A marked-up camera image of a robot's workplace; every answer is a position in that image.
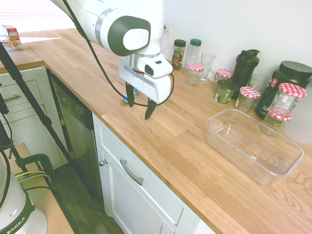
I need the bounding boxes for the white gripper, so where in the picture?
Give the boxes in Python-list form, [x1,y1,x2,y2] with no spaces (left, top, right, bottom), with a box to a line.
[118,57,172,121]

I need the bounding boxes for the blue white protein bar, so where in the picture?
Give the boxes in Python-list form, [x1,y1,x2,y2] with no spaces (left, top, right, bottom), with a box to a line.
[120,89,140,104]

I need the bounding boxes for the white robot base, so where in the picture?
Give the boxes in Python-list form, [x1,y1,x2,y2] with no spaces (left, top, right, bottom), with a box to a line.
[0,153,48,234]

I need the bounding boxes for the clear plastic container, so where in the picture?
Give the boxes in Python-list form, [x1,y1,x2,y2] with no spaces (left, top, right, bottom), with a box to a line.
[204,108,305,186]

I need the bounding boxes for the large black protein tub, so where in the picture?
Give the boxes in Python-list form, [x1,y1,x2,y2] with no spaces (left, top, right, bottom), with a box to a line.
[254,60,312,120]

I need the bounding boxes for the dark-lidded labelled spice jar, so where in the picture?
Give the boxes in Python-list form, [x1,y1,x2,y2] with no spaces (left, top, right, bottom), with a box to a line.
[172,39,187,71]

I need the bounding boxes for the glass jar red checkered lid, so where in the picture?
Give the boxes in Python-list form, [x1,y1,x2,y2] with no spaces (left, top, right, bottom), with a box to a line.
[186,62,205,86]
[258,106,294,137]
[214,69,234,91]
[234,86,262,114]

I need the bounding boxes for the black dishwasher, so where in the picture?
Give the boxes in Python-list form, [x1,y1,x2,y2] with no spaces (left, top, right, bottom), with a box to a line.
[47,69,103,198]

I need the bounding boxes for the clear bottle green lid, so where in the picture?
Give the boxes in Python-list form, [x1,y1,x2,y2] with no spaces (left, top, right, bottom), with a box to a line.
[184,39,202,74]

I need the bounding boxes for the tall glass mug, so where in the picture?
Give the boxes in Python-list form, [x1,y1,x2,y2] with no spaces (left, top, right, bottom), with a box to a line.
[199,52,217,84]

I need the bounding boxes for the white counter base cabinet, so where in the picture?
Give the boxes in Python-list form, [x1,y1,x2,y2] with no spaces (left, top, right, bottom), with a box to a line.
[92,113,216,234]

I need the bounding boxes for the black shaker bottle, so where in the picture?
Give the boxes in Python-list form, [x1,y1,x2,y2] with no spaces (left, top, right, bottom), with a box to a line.
[230,49,261,100]

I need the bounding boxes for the green clamp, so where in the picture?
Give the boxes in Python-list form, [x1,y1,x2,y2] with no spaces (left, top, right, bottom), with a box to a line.
[15,153,56,184]

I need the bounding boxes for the white drawer cabinet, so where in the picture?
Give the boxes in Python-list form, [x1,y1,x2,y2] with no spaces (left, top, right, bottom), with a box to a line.
[0,65,69,171]

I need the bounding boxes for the clear drinking glass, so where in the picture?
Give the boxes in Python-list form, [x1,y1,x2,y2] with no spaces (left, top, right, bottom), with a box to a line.
[248,74,272,98]

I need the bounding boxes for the brown robot mounting board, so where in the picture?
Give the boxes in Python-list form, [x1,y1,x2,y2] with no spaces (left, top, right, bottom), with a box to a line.
[0,143,76,234]

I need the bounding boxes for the orange white carton box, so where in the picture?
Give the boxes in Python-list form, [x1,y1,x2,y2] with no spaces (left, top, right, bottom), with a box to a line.
[1,24,24,51]

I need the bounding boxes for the large jar red checkered lid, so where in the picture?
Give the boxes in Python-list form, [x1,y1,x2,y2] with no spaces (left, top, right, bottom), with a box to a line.
[270,82,308,116]

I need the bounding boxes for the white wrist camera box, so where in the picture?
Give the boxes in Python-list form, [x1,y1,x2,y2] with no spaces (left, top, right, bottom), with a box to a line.
[137,54,174,79]

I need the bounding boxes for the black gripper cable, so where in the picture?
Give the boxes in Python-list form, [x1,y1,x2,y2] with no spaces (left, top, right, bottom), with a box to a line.
[62,0,176,107]

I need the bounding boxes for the silver bar drawer handle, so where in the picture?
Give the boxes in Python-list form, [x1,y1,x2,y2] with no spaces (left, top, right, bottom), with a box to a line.
[119,159,145,187]

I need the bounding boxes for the black camera tripod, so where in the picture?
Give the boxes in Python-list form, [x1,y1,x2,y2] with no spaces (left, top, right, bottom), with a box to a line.
[0,42,98,198]

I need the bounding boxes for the yellow cable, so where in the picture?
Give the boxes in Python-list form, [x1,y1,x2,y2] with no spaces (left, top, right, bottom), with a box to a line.
[15,170,53,184]

